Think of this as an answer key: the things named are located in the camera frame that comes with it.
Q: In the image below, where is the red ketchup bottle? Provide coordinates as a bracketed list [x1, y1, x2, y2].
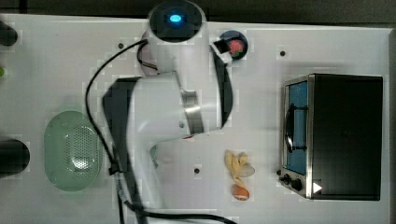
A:
[183, 134, 194, 139]

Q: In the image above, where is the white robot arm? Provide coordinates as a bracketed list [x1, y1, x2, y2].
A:
[103, 0, 233, 224]

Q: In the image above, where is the green oval strainer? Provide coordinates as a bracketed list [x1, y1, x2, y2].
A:
[44, 111, 103, 191]

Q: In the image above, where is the green mug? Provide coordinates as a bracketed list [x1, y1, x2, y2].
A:
[149, 146, 159, 169]

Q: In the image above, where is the peeled banana toy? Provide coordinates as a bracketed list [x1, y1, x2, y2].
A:
[224, 150, 255, 189]

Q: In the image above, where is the strawberry in bowl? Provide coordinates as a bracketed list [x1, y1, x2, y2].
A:
[229, 39, 244, 58]

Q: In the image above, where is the blue small bowl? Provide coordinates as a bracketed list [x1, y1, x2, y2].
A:
[219, 30, 248, 62]

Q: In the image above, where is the orange white toy food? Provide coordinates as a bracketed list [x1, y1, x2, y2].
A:
[232, 185, 250, 201]

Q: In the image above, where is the black toaster oven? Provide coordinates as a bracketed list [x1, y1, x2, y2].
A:
[276, 74, 384, 201]

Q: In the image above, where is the black cylindrical pot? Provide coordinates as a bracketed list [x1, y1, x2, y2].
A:
[0, 139, 30, 178]

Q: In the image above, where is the green lime toy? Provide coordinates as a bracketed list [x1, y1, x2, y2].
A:
[0, 67, 5, 77]

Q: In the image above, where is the dark object top left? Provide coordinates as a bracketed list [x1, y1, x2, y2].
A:
[0, 21, 18, 47]

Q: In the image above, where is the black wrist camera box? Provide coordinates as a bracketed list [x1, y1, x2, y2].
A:
[210, 39, 233, 63]

